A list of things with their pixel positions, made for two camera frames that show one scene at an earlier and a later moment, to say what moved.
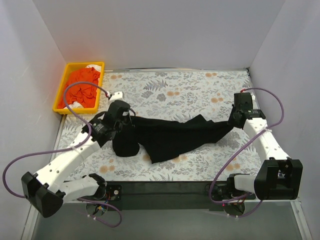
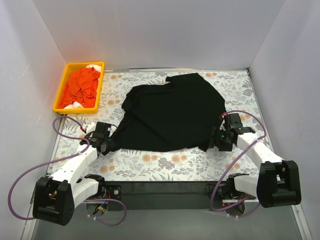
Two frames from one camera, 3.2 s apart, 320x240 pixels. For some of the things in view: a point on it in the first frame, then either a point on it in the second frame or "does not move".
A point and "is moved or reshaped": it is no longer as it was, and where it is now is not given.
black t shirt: (165, 139) is moved or reshaped
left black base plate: (115, 192) does not move
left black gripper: (127, 122) -> (105, 145)
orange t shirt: (84, 94) does not move
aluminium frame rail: (301, 220) does not move
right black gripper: (234, 118) -> (215, 139)
